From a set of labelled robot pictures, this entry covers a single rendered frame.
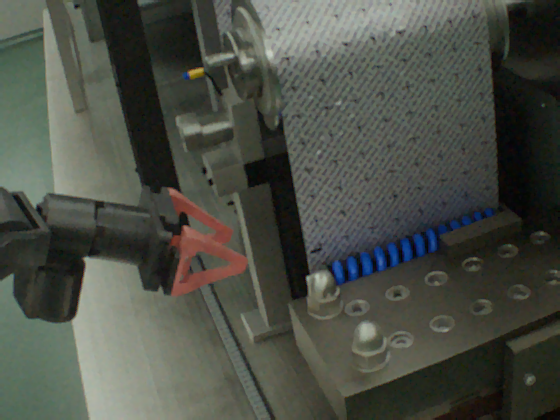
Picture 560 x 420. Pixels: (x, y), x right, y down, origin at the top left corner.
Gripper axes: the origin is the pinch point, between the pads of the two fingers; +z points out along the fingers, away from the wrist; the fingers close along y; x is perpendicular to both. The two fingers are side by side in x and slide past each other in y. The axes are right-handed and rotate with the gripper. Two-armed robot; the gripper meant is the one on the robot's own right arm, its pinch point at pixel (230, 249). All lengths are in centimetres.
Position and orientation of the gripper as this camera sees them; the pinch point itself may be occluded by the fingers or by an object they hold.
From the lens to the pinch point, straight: 80.5
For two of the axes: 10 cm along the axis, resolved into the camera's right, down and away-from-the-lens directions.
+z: 9.1, 1.4, 3.9
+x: 2.9, -8.8, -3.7
